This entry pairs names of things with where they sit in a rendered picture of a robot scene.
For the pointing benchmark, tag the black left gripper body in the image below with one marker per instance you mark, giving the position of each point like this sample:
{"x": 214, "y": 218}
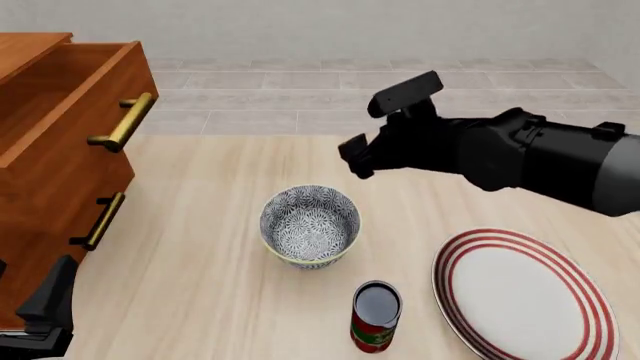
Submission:
{"x": 35, "y": 343}

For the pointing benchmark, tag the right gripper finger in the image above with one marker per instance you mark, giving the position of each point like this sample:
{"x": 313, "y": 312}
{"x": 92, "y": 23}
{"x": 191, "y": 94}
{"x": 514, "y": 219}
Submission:
{"x": 364, "y": 169}
{"x": 353, "y": 148}

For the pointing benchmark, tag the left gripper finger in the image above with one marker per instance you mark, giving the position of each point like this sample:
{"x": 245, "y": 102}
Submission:
{"x": 50, "y": 292}
{"x": 2, "y": 268}

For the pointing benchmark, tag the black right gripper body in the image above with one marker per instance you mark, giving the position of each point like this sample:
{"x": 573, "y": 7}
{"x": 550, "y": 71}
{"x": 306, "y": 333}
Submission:
{"x": 415, "y": 150}

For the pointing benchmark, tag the patterned blue-white bowl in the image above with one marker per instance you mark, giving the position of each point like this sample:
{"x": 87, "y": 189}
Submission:
{"x": 310, "y": 228}

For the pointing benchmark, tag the white plate with red rings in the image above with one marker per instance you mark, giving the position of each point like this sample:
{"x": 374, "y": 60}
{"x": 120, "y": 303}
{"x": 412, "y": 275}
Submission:
{"x": 515, "y": 300}

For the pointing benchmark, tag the wooden cabinet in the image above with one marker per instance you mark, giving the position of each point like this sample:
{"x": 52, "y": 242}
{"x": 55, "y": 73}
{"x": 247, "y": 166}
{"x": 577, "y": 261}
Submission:
{"x": 30, "y": 240}

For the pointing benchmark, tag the wooden drawer, closed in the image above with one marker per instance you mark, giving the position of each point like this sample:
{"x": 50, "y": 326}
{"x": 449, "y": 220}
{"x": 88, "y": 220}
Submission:
{"x": 45, "y": 195}

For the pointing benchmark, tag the red and green tin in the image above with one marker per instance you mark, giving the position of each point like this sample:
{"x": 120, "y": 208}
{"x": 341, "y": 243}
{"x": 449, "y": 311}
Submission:
{"x": 376, "y": 330}

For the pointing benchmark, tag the wooden drawer, open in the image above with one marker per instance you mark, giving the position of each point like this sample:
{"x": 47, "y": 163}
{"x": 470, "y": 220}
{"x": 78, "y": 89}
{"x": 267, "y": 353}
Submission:
{"x": 75, "y": 123}

